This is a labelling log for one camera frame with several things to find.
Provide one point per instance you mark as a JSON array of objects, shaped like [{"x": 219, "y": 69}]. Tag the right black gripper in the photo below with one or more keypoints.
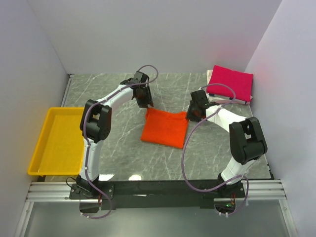
[{"x": 189, "y": 116}]

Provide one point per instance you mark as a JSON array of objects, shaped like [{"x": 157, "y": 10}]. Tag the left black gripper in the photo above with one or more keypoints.
[{"x": 148, "y": 100}]

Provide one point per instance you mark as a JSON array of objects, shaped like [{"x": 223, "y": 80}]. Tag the orange t shirt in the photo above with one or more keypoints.
[{"x": 165, "y": 128}]

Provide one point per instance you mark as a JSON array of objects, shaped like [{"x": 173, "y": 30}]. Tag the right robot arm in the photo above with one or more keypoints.
[{"x": 247, "y": 141}]

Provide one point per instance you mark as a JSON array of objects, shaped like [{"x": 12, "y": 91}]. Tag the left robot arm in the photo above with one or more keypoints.
[{"x": 96, "y": 122}]

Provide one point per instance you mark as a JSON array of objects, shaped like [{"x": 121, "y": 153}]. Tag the folded white t shirt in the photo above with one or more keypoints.
[{"x": 220, "y": 98}]

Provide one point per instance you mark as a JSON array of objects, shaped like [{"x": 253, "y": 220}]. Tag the folded magenta t shirt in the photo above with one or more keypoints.
[{"x": 239, "y": 82}]

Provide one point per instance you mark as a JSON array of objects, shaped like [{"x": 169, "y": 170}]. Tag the black base beam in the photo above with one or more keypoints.
[{"x": 149, "y": 194}]

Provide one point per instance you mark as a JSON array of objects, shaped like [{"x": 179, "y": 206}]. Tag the yellow plastic tray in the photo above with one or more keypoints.
[{"x": 59, "y": 149}]

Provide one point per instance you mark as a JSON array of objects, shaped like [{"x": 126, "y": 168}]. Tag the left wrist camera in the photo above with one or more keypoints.
[{"x": 140, "y": 77}]

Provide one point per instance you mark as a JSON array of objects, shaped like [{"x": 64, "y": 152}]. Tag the aluminium frame rail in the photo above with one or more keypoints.
[{"x": 60, "y": 192}]

